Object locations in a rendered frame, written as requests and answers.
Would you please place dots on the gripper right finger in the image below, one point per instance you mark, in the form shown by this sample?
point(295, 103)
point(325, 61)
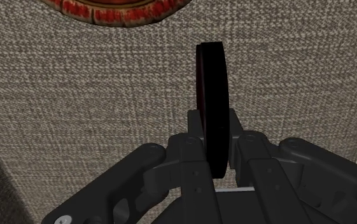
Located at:
point(277, 167)

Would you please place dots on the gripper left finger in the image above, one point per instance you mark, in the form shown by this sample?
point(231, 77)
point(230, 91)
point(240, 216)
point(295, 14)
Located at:
point(184, 161)

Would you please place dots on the black disc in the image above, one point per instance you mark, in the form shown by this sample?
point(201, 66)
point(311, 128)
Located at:
point(214, 108)

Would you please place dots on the grey woven fabric sofa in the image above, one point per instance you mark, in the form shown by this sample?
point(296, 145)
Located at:
point(72, 93)

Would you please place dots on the red round wooden object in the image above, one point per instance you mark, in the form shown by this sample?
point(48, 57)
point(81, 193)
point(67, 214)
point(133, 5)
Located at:
point(116, 11)

